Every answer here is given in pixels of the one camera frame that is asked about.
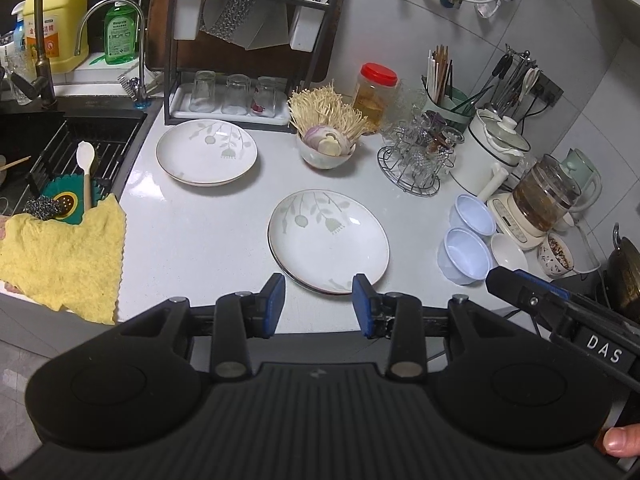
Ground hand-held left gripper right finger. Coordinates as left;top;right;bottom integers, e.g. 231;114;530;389
352;273;521;381

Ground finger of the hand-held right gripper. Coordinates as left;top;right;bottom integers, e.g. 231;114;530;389
486;266;584;331

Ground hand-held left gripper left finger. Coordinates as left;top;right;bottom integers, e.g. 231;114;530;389
117;272;287;381

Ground plain white bowl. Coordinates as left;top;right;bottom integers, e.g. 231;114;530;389
490;233;530;275

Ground white floral plate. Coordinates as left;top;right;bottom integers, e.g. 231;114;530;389
267;189;391;296
155;119;259;189

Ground person's right hand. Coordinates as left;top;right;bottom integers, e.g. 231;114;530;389
602;422;640;459

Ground light blue bowl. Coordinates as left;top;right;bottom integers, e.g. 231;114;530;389
448;194;497;236
437;227;494;286

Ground bowl of chili flakes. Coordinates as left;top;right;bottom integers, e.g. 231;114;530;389
537;232;576;280

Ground cream kettle heating base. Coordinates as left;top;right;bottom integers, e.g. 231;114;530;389
487;192;577;252

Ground steel cooking pot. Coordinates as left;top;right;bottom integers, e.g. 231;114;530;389
602;224;640;322

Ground glass health kettle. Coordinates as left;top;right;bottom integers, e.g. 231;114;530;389
512;154;584;232

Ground white electric cooking pot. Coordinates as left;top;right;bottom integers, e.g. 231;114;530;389
449;107;532;207

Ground mint electric kettle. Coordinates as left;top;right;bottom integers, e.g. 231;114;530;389
560;148;604;222

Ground white bowl with vegetables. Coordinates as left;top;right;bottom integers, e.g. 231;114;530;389
296;129;357;170

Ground purple-lidded glass jar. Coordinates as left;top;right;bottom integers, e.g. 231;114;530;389
381;89;465;176

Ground halved purple onion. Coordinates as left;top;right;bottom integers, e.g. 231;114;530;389
303;124;352;157

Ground green white chopstick holder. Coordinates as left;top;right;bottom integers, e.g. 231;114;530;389
421;77;476;132

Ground enoki mushroom bunch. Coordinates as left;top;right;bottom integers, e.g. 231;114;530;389
287;80;369;142

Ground hanging kitchen utensils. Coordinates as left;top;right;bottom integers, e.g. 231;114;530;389
467;43;542;117

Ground clear drinking glass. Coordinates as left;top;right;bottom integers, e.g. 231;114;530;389
188;70;217;113
221;74;251;116
251;76;279;117

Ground red lid glass jar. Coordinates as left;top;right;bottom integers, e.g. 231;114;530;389
352;62;401;134

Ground yellow dish cloth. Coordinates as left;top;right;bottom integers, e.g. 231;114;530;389
0;193;127;326

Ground bundle of chopsticks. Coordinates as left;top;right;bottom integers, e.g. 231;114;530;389
425;43;457;107

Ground black sink drain rack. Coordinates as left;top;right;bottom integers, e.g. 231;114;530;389
27;115;146;202

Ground green sunflower pad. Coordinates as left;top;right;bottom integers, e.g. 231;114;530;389
39;174;109;226

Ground white silicone spatula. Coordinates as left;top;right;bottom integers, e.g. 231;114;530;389
76;141;96;214

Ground black metal dish rack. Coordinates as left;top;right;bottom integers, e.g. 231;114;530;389
163;0;337;134

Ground steel wool scrubber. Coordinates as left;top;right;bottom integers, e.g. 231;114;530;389
22;197;56;221

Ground white rack caddy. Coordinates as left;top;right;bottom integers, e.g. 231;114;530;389
289;4;317;52
172;0;204;41

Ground chrome gooseneck faucet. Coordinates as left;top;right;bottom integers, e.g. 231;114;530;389
74;0;152;110

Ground green dish soap bottle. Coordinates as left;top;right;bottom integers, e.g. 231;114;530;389
103;0;139;66

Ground black sink faucet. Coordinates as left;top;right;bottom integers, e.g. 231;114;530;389
0;0;59;109

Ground yellow detergent jug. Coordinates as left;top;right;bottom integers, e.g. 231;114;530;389
23;0;90;74

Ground wire cup rack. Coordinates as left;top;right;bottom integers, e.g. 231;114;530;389
377;125;458;197

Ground grey wall socket strip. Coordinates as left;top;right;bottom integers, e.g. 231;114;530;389
529;73;565;107

